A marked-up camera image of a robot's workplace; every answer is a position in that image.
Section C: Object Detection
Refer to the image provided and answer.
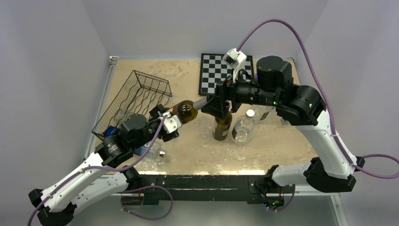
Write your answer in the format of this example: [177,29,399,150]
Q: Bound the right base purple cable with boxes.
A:
[265,186,296,213]

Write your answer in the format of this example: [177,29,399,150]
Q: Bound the clear bottle silver cap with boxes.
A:
[232,109,255,145]
[252,105,275,123]

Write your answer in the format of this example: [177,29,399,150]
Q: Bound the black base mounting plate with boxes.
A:
[128,175,294,206]

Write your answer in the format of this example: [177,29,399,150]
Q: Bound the blue square bottle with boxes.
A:
[103,125,167,161]

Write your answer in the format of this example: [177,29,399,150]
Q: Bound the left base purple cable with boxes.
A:
[120,186,174,220]

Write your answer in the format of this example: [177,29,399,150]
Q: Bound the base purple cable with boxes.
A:
[120,186,174,220]
[265,186,296,213]

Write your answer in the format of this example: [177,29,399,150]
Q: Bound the clear bottle far silver cap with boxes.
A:
[252,105,275,123]

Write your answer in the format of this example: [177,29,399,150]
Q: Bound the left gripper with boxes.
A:
[131,104,179,150]

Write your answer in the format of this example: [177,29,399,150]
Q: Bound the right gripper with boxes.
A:
[201,66,279,119]

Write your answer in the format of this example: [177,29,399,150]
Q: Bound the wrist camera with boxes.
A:
[158,112,183,134]
[222,48,247,83]

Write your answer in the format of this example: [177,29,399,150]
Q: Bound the green bottle grey neck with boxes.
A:
[170,95,213,124]

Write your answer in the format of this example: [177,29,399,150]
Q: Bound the clear wine bottle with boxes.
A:
[113,109,133,126]

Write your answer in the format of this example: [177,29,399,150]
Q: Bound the black white chessboard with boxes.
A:
[198,53,255,97]

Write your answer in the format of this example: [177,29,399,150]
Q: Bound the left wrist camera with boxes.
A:
[158,112,183,134]

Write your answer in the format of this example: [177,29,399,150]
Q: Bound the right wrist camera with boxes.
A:
[222,48,247,83]

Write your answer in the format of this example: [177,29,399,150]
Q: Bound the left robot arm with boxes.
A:
[28,105,184,226]

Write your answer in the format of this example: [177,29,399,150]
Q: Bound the black wire wine rack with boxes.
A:
[92,70,172,140]

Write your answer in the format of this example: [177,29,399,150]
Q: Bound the clear bottle near silver cap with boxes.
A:
[232,109,255,145]

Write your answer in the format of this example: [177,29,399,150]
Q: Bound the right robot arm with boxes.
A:
[202,54,365,193]

